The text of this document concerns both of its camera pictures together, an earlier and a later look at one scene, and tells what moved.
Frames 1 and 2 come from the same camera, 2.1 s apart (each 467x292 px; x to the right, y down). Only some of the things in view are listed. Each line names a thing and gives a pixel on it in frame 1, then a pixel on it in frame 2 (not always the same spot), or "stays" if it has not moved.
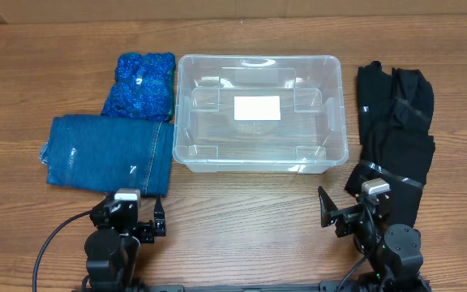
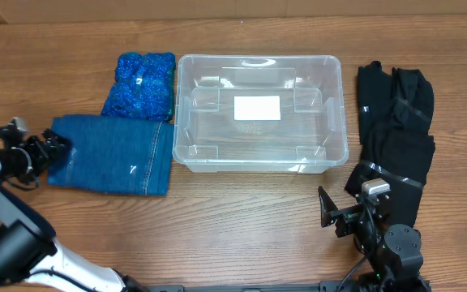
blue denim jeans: x=109 y=153 stays
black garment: x=396 y=119 stays
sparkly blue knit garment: x=143 y=87 stays
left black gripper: x=145 y=229 to x=39 y=148
